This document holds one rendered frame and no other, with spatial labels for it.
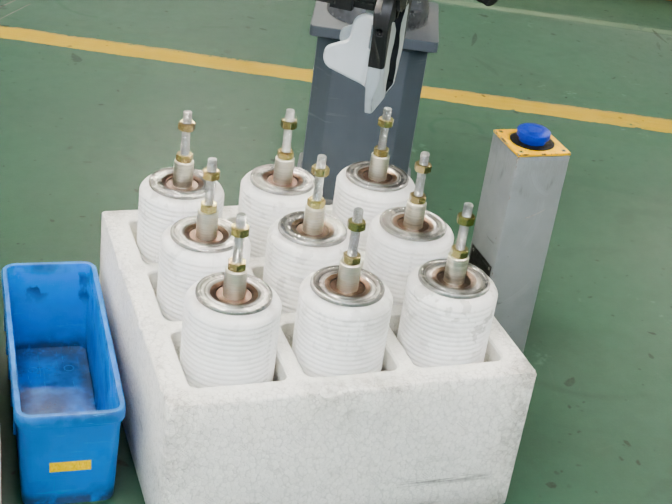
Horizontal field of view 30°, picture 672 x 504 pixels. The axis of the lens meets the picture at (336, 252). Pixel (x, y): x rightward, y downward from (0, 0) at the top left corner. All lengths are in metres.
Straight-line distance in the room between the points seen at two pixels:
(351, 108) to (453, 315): 0.66
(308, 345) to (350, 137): 0.68
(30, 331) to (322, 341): 0.45
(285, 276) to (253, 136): 0.85
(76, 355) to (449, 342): 0.50
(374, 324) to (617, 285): 0.72
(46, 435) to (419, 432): 0.38
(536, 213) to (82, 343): 0.58
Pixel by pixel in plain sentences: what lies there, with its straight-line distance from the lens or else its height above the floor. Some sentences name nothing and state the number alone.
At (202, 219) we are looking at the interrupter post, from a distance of 1.31.
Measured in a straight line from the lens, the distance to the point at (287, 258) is 1.33.
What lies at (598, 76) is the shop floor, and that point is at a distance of 2.71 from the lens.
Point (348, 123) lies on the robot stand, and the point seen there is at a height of 0.15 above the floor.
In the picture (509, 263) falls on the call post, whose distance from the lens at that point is 1.54.
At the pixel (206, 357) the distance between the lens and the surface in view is 1.22.
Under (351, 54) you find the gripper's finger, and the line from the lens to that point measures 1.13.
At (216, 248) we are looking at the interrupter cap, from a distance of 1.30.
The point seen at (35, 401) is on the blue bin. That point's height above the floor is 0.00.
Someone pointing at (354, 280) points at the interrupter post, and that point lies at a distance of 1.25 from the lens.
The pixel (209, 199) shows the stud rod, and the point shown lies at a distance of 1.30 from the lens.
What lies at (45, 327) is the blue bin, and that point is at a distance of 1.56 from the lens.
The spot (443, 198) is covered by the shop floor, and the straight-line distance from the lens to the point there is 2.05.
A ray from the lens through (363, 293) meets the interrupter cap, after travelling 1.25.
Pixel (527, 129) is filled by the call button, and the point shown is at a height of 0.33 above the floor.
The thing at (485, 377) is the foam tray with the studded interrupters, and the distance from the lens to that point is 1.30.
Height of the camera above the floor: 0.90
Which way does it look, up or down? 29 degrees down
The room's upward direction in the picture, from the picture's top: 8 degrees clockwise
